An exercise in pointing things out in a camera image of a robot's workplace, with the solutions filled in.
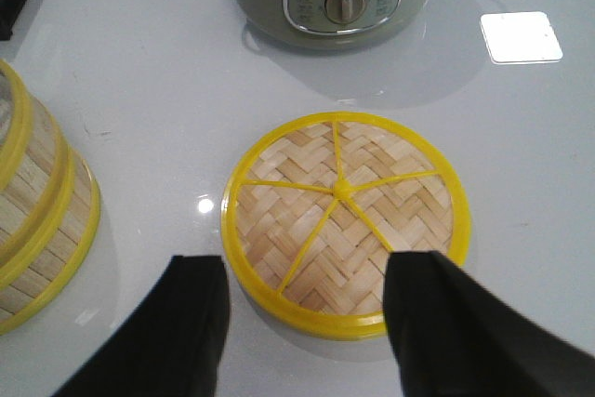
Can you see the bamboo steamer lid yellow rim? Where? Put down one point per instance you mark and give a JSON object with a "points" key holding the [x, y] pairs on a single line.
{"points": [[312, 212]]}

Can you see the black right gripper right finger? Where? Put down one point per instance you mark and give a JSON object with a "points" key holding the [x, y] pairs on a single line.
{"points": [[452, 337]]}

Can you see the bamboo steamer tier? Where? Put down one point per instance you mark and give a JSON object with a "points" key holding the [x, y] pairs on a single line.
{"points": [[34, 159], [55, 251]]}

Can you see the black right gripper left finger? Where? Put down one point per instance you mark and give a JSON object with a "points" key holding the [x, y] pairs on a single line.
{"points": [[172, 344]]}

